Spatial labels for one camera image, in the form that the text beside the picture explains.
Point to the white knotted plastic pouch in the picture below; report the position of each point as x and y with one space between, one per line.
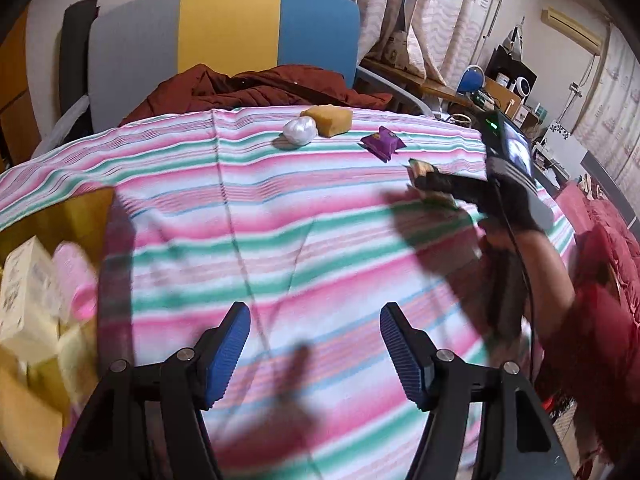
300 131

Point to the pink green striped tablecloth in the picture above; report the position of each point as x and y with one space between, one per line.
300 240

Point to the green brown snack packet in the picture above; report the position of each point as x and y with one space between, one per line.
420 166

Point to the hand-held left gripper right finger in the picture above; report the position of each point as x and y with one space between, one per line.
405 355

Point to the small yellow sponge block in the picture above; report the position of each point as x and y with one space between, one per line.
332 120

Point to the pink soft item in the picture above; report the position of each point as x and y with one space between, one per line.
75 280

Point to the cardboard box with items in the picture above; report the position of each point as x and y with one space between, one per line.
75 215

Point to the pale cardboard box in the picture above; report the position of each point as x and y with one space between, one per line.
27 290

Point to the metal clothes rack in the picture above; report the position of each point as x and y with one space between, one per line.
492 15

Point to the white round appliance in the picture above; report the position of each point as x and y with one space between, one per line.
522 86

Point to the pale patterned curtain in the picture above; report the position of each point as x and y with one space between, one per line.
615 110
425 5

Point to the small purple snack packet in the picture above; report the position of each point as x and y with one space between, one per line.
382 142

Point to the white cabinet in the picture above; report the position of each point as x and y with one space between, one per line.
567 152

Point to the large yellow sponge block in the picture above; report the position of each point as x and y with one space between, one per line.
77 360

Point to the wooden wardrobe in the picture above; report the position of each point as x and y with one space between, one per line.
15 100

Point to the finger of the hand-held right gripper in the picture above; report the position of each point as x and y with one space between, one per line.
450 187

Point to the beige printed bag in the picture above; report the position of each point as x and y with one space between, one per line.
396 49

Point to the grey yellow blue chair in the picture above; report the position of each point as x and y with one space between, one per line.
225 25

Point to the dark red blanket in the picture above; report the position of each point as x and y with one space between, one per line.
260 87

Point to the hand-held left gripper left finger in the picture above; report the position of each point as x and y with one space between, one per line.
225 360

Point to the blue folding chair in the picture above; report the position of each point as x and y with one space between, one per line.
470 79

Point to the black padded post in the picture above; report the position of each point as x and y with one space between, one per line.
75 50

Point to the wall air conditioner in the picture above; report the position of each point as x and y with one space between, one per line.
570 27

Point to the person's right forearm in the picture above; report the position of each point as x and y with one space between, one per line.
590 345

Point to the person's right hand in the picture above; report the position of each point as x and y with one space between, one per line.
547 280

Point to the black cabinet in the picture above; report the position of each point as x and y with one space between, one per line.
500 65

